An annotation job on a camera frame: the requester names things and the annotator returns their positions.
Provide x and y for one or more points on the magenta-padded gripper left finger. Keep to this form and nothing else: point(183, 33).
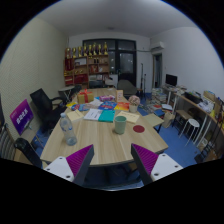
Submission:
point(63, 166)

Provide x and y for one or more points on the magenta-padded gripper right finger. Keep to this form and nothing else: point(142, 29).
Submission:
point(160, 165)

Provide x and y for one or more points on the clear plastic water bottle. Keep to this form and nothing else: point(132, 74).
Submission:
point(68, 131)

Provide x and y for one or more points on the grey mesh-back office chair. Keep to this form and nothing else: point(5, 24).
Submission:
point(25, 150)

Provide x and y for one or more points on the flat round red coaster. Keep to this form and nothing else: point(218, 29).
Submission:
point(138, 128)

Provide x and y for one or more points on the brown paper bag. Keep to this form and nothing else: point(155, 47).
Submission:
point(168, 120)

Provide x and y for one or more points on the small wooden side table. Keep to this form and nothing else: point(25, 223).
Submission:
point(153, 119)

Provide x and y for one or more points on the pale yellow notepad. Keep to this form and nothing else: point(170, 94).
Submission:
point(74, 115)

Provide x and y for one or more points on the white round stool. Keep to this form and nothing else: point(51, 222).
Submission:
point(192, 122)

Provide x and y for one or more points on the green cup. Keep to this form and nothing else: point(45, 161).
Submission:
point(120, 126)

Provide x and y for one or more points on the beige envelope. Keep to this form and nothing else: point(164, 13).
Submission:
point(129, 117)

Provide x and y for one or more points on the white booklet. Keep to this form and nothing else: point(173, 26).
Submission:
point(92, 114)

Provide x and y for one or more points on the multicolour picture book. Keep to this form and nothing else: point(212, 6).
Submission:
point(80, 107)

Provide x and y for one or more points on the black office chair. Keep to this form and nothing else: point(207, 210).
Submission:
point(45, 106)

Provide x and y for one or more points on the purple sign board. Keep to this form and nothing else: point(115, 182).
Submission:
point(21, 116)

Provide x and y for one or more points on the pile of books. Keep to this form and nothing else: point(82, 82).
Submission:
point(156, 98)

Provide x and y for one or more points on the teal book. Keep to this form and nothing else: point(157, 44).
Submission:
point(107, 116)

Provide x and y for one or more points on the pink flowers in white pot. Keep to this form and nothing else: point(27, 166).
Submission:
point(134, 101)

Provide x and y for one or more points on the long wooden side desk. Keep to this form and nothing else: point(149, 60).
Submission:
point(196, 106)

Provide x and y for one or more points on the orange book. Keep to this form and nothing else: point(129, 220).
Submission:
point(122, 106)

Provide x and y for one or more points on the yellow gift box red ribbon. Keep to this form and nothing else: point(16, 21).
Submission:
point(85, 97)

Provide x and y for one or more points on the blue book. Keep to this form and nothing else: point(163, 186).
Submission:
point(107, 106)

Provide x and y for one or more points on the small white folding table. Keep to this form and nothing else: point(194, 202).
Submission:
point(66, 88)

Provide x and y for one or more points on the pink box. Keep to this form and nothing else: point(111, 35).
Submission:
point(107, 98)

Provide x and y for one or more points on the grey armchair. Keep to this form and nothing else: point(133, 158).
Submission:
point(126, 87)

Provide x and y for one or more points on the black computer monitor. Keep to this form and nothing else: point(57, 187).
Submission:
point(171, 80)

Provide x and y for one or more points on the wooden shelf unit with trophies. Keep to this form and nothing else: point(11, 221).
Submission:
point(85, 68)

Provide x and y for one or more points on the black framed glass door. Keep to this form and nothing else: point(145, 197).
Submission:
point(125, 61)

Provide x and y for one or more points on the white air conditioner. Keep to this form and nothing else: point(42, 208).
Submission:
point(157, 46)

